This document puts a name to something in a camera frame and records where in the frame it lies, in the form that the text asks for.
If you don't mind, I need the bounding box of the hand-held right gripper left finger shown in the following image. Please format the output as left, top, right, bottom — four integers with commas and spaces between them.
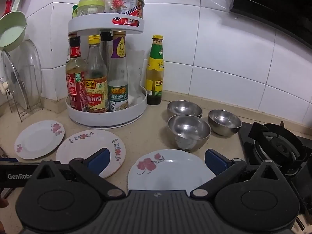
29, 147, 125, 198

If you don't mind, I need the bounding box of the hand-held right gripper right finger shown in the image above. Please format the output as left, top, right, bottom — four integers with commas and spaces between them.
190, 149, 285, 198

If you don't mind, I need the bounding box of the large steel bowl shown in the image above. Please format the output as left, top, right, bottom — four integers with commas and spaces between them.
167, 114, 212, 152

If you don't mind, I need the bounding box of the cream floral rim plate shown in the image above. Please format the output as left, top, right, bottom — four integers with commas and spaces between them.
55, 129, 127, 179

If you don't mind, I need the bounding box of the small steel bowl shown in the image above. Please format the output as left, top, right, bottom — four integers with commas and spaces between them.
208, 109, 243, 137

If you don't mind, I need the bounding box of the black gas stove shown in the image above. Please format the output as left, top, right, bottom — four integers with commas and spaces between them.
237, 120, 312, 232

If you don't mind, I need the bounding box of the small pink flower plate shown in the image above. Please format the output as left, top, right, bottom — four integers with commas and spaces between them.
14, 120, 66, 160

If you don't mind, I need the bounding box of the pale blue pink flower plate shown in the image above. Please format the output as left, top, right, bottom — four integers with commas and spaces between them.
127, 149, 217, 191

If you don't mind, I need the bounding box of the shallow steel bowl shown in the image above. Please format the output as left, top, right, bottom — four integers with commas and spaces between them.
167, 100, 203, 119

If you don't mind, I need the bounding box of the black burner grate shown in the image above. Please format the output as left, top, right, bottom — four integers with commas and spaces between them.
248, 121, 308, 175

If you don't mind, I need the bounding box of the yellow cap vinegar bottle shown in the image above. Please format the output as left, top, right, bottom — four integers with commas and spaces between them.
84, 35, 109, 113

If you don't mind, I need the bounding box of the red label soy sauce bottle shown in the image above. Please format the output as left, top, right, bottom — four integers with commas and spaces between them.
65, 34, 89, 113

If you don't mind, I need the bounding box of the purple label sauce bottle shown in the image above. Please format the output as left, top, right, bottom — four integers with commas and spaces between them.
107, 31, 129, 113

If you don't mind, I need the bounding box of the glass pot lid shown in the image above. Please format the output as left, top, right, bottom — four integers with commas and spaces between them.
0, 38, 43, 111

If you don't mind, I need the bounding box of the green label yellow cap bottle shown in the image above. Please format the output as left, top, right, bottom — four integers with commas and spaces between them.
145, 35, 164, 105

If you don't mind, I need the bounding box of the white two-tier spice rack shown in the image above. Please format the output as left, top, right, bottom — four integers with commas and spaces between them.
66, 12, 148, 129

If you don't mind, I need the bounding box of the green saucepan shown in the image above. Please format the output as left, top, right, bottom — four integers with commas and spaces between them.
0, 0, 27, 52

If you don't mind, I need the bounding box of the green lid glass jar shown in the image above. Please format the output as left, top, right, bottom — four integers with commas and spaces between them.
77, 0, 105, 18

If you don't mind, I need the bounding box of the red label dark jar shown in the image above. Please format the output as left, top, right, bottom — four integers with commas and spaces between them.
136, 0, 146, 19

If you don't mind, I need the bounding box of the black range hood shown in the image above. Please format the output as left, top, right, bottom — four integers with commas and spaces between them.
229, 0, 312, 47

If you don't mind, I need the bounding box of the wire lid rack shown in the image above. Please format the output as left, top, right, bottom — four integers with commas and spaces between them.
4, 65, 45, 123

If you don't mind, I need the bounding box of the red handle utensil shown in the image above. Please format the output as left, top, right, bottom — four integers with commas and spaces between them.
2, 0, 13, 18

